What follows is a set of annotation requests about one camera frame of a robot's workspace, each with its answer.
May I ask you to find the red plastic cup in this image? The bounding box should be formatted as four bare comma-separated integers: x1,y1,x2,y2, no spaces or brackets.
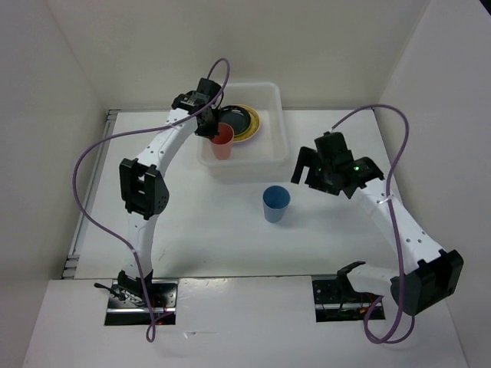
210,123,234,160

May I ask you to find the black glossy plate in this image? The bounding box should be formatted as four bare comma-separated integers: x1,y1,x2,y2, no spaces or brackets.
219,105,251,136

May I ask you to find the orange plastic plate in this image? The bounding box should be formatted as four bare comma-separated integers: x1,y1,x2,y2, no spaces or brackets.
239,104,261,136

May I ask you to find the blue plastic cup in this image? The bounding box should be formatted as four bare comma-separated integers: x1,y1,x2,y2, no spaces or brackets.
262,186,291,223

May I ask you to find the round bamboo woven tray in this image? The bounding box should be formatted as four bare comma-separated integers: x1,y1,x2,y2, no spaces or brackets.
233,105,261,143

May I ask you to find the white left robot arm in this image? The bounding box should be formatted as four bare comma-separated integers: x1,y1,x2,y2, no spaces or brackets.
117,78,221,307

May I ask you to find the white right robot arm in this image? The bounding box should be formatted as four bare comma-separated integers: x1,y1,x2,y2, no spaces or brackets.
291,133,464,317

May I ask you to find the translucent white plastic bin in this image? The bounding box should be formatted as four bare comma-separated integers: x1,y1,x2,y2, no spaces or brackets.
197,82,289,182

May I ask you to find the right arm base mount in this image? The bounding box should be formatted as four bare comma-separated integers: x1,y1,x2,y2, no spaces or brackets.
311,274,378,323

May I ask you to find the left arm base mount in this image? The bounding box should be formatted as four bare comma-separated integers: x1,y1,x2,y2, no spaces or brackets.
94,280,178,327

